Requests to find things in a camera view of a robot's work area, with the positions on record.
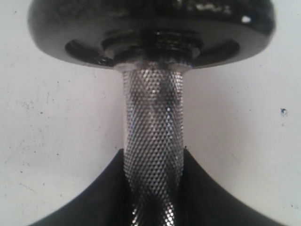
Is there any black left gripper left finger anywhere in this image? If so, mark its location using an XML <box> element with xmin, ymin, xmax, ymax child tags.
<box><xmin>32</xmin><ymin>149</ymin><xmax>132</xmax><ymax>226</ymax></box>

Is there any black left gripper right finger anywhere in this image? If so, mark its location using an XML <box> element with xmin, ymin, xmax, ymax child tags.
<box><xmin>179</xmin><ymin>149</ymin><xmax>279</xmax><ymax>226</ymax></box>

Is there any chrome dumbbell bar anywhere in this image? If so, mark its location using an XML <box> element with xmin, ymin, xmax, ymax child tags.
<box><xmin>112</xmin><ymin>32</ymin><xmax>205</xmax><ymax>226</ymax></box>

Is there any black inner weight plate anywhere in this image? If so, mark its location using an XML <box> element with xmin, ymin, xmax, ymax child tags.
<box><xmin>28</xmin><ymin>0</ymin><xmax>276</xmax><ymax>69</ymax></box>

